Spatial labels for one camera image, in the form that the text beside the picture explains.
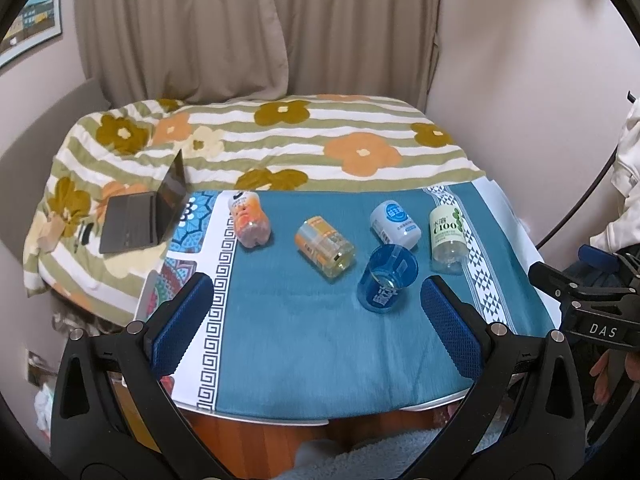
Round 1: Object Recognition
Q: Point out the grey laptop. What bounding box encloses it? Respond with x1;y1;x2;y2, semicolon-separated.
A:
99;149;190;255

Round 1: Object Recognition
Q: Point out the blue transparent cup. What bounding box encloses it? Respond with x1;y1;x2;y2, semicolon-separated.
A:
356;244;420;315

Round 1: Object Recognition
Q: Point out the clear green label bottle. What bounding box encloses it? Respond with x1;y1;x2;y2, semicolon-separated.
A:
429;205;469;275

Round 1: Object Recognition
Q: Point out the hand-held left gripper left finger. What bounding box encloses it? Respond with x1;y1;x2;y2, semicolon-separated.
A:
50;273;224;480

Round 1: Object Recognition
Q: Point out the person's right hand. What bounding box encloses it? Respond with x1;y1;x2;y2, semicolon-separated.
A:
594;349;640;406

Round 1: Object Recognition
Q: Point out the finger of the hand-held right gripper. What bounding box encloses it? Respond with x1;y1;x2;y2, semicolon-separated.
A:
528;262;608;311
579;244;640;288

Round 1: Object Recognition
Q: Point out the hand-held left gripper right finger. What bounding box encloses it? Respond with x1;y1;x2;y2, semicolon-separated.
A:
400;275;587;480

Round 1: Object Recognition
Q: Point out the wall poster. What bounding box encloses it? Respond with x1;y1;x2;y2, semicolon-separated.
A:
0;0;64;69

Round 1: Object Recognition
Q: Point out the white garment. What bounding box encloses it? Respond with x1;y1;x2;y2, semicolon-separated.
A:
611;100;640;233

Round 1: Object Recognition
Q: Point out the grey fluffy rug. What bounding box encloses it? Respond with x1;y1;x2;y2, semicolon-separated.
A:
280;426;507;480

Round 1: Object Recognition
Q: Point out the floral striped blanket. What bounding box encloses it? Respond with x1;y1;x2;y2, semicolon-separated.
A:
22;93;488;327

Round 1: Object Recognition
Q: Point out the yellow orange label bottle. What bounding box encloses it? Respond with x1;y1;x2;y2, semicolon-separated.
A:
294;216;356;279

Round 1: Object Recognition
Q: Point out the white blue label bottle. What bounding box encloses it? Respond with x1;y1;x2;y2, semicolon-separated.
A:
370;200;423;251

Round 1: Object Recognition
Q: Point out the blue patterned tablecloth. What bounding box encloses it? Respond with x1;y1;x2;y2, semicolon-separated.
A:
159;182;557;422

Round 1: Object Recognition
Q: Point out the beige curtain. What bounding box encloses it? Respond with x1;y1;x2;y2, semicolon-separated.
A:
74;0;444;111

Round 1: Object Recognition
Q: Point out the black cable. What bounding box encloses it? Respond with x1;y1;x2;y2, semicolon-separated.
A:
536;91;636;248

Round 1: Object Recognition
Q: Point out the orange drink bottle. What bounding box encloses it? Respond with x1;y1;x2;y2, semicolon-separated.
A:
227;190;273;249

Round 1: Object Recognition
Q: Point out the grey bed headboard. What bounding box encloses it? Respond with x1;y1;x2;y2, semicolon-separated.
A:
0;77;111;273

